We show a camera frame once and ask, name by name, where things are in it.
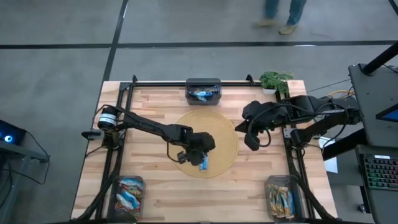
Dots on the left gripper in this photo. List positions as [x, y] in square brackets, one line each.
[202, 143]

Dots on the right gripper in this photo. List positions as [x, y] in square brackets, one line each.
[261, 115]

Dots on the orange teal granola bar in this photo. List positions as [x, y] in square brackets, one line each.
[273, 199]

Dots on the tan white chip bag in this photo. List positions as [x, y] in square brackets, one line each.
[281, 201]

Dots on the blue red granola bar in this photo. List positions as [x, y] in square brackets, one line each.
[130, 199]

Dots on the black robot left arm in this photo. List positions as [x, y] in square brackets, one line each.
[146, 126]

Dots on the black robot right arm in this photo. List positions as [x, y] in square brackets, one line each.
[326, 107]

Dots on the round woven straw placemat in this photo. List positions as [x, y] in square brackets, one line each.
[217, 124]

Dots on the potted plant white pot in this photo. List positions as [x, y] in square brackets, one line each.
[275, 81]

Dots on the grey plastic bin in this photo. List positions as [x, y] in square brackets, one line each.
[112, 193]
[203, 81]
[300, 199]

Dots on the white paper sheet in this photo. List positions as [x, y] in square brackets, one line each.
[331, 163]

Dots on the person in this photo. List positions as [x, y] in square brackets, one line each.
[292, 15]

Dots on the grey operator desk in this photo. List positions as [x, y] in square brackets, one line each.
[370, 87]

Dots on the black caster wheel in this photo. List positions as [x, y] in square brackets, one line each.
[361, 208]

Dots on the backlit computer keyboard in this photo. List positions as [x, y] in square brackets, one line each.
[381, 172]

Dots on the operator desk monitor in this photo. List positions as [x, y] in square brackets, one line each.
[390, 115]

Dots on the grey side desk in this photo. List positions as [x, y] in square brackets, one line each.
[385, 205]

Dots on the computer with blue light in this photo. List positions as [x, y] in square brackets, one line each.
[12, 133]

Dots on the grey equipment cart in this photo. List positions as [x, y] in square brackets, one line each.
[12, 186]

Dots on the black aluminium table frame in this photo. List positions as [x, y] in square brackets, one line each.
[161, 83]

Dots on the black vertical post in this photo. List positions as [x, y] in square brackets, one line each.
[342, 145]
[381, 59]

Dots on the small black mount plate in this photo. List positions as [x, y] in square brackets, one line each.
[91, 134]

